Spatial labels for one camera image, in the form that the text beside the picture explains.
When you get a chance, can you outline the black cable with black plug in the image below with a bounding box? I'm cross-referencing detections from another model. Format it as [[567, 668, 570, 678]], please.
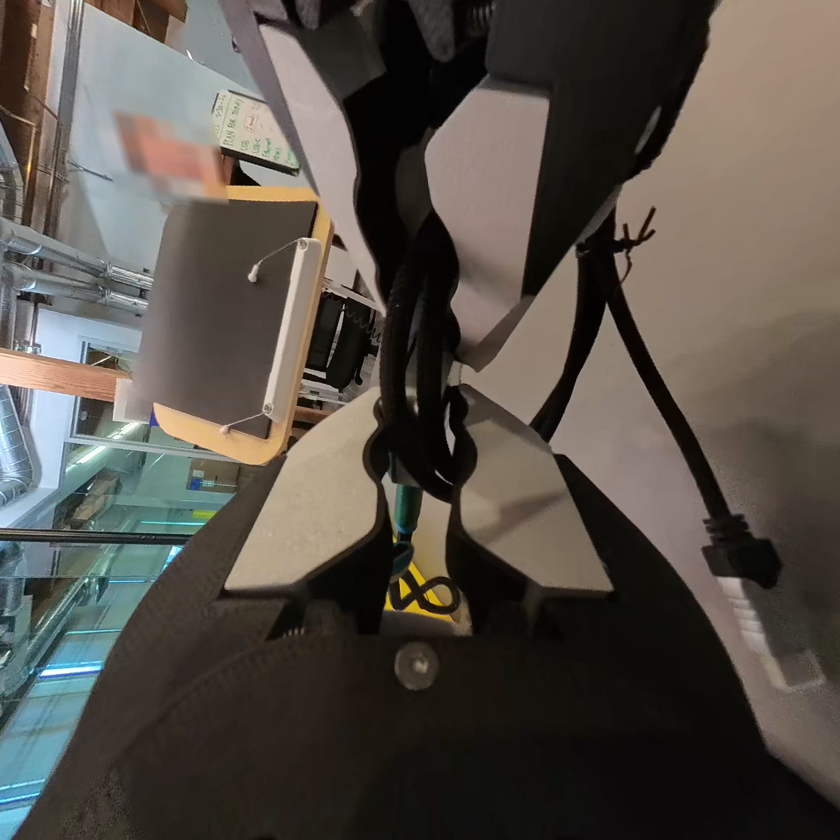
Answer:
[[532, 197, 823, 690]]

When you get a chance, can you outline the yellow plastic bin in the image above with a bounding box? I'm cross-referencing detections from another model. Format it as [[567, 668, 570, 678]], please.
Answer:
[[386, 564, 463, 618]]

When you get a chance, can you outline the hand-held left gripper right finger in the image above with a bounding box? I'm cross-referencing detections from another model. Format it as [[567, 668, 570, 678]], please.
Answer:
[[448, 384, 616, 634]]

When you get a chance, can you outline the handwritten whiteboard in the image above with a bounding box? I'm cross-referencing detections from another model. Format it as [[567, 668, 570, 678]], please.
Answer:
[[211, 91, 304, 177]]

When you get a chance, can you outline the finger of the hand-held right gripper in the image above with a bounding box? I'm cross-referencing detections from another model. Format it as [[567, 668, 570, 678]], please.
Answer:
[[423, 82, 552, 370], [220, 0, 395, 316]]

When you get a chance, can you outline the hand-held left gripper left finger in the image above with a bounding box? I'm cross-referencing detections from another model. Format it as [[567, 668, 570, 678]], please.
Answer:
[[224, 387, 396, 634]]

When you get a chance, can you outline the wooden book stand white base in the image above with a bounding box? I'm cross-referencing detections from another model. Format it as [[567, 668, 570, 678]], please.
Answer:
[[131, 185, 337, 467]]

